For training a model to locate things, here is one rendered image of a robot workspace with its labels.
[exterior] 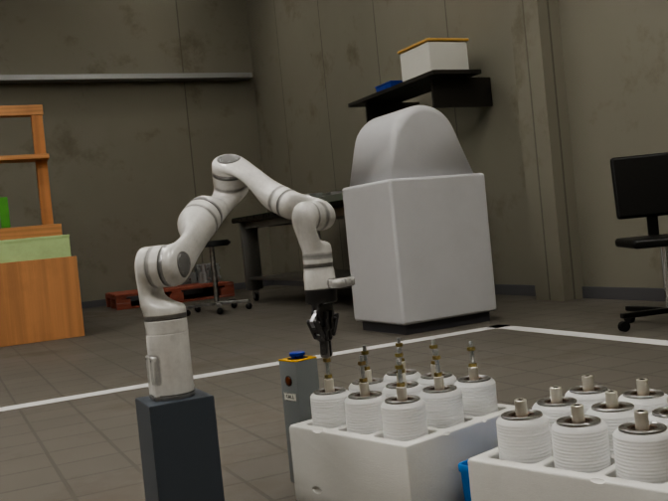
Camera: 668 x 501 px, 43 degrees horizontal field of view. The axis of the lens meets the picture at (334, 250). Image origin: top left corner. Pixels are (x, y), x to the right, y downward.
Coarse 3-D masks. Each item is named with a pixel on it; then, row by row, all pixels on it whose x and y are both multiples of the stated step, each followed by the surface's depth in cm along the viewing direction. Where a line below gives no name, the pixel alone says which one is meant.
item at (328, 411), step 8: (344, 392) 197; (312, 400) 197; (320, 400) 195; (328, 400) 195; (336, 400) 195; (344, 400) 196; (312, 408) 198; (320, 408) 195; (328, 408) 195; (336, 408) 195; (344, 408) 196; (312, 416) 198; (320, 416) 196; (328, 416) 195; (336, 416) 195; (344, 416) 196; (320, 424) 196; (328, 424) 195; (336, 424) 195; (344, 424) 196
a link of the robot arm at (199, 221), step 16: (192, 208) 197; (208, 208) 198; (192, 224) 191; (208, 224) 195; (192, 240) 188; (208, 240) 196; (160, 256) 180; (176, 256) 180; (192, 256) 186; (160, 272) 180; (176, 272) 180
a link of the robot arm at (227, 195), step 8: (216, 184) 216; (224, 184) 215; (232, 184) 214; (240, 184) 215; (216, 192) 217; (224, 192) 216; (232, 192) 216; (240, 192) 216; (192, 200) 201; (208, 200) 200; (216, 200) 202; (224, 200) 210; (232, 200) 213; (240, 200) 216; (224, 208) 204; (232, 208) 211; (224, 216) 204
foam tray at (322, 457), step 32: (320, 448) 192; (352, 448) 184; (384, 448) 176; (416, 448) 173; (448, 448) 179; (480, 448) 186; (320, 480) 193; (352, 480) 184; (384, 480) 177; (416, 480) 172; (448, 480) 178
